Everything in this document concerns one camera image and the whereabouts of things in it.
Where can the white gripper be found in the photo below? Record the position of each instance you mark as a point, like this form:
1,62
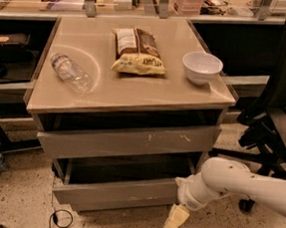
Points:
184,195

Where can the grey drawer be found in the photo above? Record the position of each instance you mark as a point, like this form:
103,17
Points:
120,142
100,183

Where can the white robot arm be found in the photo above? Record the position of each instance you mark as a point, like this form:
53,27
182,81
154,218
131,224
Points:
218,178

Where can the grey drawer cabinet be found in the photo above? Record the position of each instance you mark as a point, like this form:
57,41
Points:
125,101

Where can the grey top drawer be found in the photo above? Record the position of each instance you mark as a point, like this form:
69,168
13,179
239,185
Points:
120,142

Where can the black office chair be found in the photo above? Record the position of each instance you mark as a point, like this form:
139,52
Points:
266,128

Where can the white bowl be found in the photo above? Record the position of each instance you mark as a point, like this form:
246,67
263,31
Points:
201,68

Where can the clear plastic water bottle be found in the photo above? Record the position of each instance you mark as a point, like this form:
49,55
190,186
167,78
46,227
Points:
72,74

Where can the yellow brown snack bag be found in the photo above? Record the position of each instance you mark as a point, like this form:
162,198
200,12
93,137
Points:
137,53

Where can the pink stacked trays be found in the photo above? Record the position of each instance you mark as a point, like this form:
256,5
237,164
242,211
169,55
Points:
187,7

